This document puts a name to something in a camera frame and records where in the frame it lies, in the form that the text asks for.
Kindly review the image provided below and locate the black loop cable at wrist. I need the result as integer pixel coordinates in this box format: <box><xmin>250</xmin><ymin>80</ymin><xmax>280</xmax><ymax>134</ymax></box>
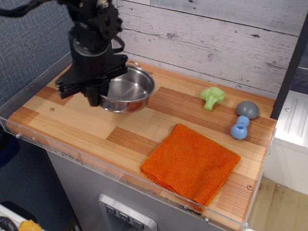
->
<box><xmin>111</xmin><ymin>36</ymin><xmax>125</xmax><ymax>53</ymax></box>

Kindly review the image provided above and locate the grey cabinet with dispenser panel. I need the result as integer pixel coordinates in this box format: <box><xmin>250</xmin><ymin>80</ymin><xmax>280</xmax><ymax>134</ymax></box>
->
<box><xmin>48</xmin><ymin>151</ymin><xmax>244</xmax><ymax>231</ymax></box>

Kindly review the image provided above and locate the dark grey right post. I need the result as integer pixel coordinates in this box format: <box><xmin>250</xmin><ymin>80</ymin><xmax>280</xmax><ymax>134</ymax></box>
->
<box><xmin>270</xmin><ymin>13</ymin><xmax>308</xmax><ymax>120</ymax></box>

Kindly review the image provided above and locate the black braided cable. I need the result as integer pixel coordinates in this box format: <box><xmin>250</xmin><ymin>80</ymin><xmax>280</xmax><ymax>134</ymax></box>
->
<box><xmin>0</xmin><ymin>0</ymin><xmax>61</xmax><ymax>18</ymax></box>

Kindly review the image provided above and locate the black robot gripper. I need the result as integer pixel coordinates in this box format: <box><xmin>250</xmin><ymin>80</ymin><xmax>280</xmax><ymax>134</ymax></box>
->
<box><xmin>55</xmin><ymin>45</ymin><xmax>128</xmax><ymax>107</ymax></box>

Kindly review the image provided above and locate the blue dumbbell-shaped toy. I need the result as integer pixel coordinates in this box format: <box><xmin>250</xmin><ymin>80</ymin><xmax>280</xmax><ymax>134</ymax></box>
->
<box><xmin>231</xmin><ymin>115</ymin><xmax>250</xmax><ymax>140</ymax></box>

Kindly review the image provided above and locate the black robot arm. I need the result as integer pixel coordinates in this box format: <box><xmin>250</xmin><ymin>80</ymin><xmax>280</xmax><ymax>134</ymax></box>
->
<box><xmin>55</xmin><ymin>0</ymin><xmax>128</xmax><ymax>106</ymax></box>

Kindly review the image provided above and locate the stainless steel pot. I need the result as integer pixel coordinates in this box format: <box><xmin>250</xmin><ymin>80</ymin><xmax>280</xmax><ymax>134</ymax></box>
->
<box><xmin>101</xmin><ymin>61</ymin><xmax>155</xmax><ymax>114</ymax></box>

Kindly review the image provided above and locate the green toy broccoli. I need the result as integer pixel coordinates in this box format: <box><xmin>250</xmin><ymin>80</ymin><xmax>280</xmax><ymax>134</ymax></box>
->
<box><xmin>200</xmin><ymin>87</ymin><xmax>225</xmax><ymax>111</ymax></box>

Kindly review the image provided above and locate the clear acrylic table guard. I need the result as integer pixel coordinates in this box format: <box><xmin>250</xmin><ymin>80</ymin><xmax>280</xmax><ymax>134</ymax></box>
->
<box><xmin>0</xmin><ymin>35</ymin><xmax>277</xmax><ymax>229</ymax></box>

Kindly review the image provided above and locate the orange knitted cloth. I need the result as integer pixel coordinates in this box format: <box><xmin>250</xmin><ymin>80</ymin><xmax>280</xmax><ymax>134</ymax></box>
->
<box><xmin>140</xmin><ymin>124</ymin><xmax>241</xmax><ymax>206</ymax></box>

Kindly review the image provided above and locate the white aluminium side unit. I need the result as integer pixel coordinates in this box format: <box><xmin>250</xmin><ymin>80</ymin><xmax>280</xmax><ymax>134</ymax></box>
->
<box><xmin>263</xmin><ymin>91</ymin><xmax>308</xmax><ymax>194</ymax></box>

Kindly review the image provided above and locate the grey half-sphere toy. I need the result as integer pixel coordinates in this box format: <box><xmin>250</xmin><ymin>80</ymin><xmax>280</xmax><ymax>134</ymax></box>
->
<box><xmin>235</xmin><ymin>101</ymin><xmax>259</xmax><ymax>119</ymax></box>

